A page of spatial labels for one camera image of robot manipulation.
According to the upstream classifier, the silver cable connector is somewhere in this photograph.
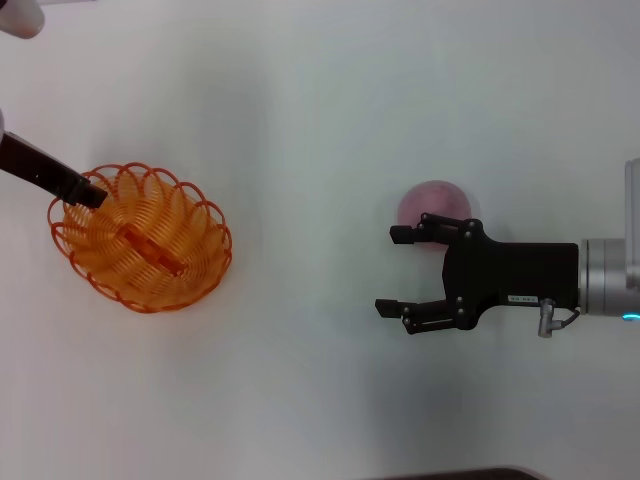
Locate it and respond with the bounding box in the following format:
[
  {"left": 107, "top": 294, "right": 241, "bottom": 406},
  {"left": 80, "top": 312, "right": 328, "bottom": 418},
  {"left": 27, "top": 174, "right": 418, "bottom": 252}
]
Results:
[{"left": 537, "top": 298, "right": 582, "bottom": 338}]

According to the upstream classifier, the dark rounded robot base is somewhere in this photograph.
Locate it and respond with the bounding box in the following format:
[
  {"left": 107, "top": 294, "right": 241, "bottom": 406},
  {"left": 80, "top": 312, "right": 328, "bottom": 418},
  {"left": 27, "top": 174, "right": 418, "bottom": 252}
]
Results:
[{"left": 384, "top": 466, "right": 546, "bottom": 480}]

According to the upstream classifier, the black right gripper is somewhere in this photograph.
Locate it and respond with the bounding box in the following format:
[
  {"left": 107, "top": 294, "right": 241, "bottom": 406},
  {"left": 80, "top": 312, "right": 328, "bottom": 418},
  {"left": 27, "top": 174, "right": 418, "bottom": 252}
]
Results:
[{"left": 374, "top": 212, "right": 581, "bottom": 336}]

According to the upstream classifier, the orange plastic woven basket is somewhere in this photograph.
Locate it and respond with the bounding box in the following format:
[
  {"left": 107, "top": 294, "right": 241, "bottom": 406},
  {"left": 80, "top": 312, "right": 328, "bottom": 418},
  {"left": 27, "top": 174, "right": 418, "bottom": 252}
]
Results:
[{"left": 47, "top": 160, "right": 234, "bottom": 315}]

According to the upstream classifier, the pink peach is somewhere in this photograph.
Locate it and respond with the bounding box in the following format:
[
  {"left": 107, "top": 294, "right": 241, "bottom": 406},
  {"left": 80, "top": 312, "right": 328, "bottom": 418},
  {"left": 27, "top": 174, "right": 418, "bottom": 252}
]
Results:
[{"left": 397, "top": 179, "right": 474, "bottom": 251}]

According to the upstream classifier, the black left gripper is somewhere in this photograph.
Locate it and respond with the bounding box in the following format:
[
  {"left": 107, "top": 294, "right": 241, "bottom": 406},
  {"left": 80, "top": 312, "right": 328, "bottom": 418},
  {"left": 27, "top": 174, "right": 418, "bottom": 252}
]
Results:
[{"left": 0, "top": 130, "right": 109, "bottom": 210}]

